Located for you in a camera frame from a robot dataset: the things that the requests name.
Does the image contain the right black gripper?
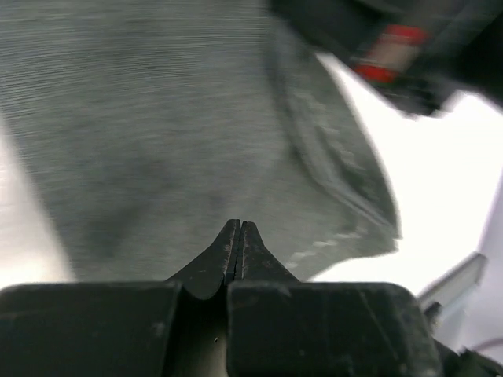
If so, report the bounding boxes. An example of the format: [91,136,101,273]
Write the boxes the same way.
[270,0,502,116]

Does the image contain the dark grey cloth napkin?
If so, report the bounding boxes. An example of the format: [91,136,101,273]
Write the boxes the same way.
[1,1,400,280]

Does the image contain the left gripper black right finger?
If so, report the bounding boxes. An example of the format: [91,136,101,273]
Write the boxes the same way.
[231,221,299,283]

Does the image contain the aluminium front rail frame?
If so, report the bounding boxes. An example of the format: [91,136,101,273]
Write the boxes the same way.
[418,253,487,314]

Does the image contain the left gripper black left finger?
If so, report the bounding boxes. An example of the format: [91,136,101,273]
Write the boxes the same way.
[167,219,240,300]

